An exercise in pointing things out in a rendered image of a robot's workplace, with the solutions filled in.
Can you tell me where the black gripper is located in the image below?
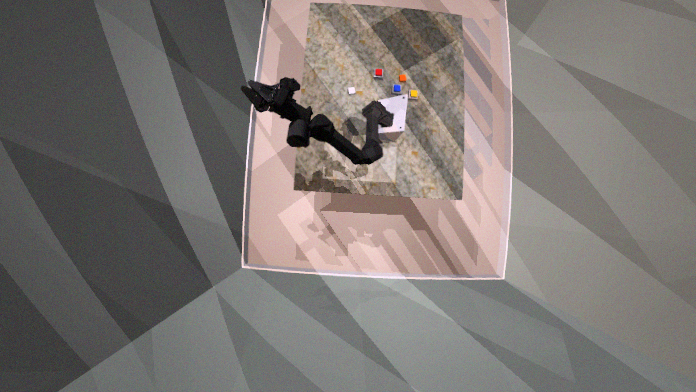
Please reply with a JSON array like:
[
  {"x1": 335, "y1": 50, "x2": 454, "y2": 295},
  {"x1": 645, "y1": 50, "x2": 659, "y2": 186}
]
[{"x1": 240, "y1": 80, "x2": 298, "y2": 120}]

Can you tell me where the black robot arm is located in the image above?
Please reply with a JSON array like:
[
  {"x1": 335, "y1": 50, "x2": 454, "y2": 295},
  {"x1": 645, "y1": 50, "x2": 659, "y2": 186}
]
[{"x1": 279, "y1": 77, "x2": 394, "y2": 165}]

